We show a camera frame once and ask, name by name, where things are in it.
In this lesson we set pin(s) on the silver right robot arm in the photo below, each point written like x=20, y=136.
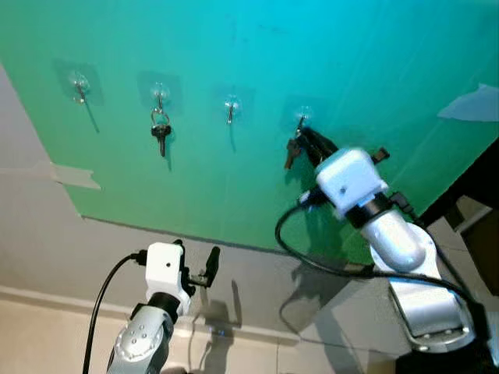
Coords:
x=421, y=296

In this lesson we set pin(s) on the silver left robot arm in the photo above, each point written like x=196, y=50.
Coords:
x=142, y=339

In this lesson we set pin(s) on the black furniture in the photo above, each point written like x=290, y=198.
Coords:
x=479, y=175

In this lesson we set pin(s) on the grey tape strip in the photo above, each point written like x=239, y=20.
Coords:
x=70, y=175

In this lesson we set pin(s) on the brown wooden cabinet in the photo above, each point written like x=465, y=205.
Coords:
x=479, y=249

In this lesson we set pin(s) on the clear adhesive wall hook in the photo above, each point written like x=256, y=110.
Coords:
x=303, y=115
x=231, y=105
x=160, y=93
x=79, y=86

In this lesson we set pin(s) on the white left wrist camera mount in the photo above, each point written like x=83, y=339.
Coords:
x=164, y=269

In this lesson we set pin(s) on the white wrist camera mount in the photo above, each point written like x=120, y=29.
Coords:
x=164, y=269
x=351, y=181

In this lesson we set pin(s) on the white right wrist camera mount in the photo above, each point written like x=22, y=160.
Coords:
x=351, y=181

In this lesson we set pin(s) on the green wall board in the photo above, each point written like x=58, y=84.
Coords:
x=234, y=47

